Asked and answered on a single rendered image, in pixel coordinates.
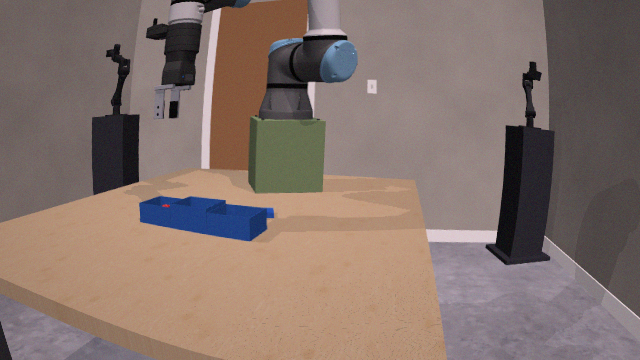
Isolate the blue three-compartment bin rack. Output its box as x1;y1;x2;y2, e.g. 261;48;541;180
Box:
139;196;267;241

